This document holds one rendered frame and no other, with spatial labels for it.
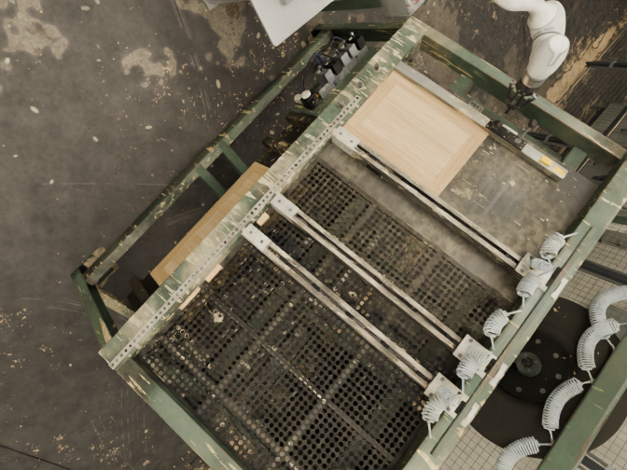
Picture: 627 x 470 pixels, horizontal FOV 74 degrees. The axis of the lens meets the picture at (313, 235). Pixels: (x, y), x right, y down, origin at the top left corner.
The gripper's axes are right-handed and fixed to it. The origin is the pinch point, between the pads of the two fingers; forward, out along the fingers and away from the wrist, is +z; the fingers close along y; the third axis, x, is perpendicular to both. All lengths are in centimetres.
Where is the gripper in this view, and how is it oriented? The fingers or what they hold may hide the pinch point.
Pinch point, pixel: (509, 107)
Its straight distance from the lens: 213.1
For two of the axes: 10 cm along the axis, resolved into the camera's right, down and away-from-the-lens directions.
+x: -6.5, 7.4, -1.8
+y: -7.6, -6.1, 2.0
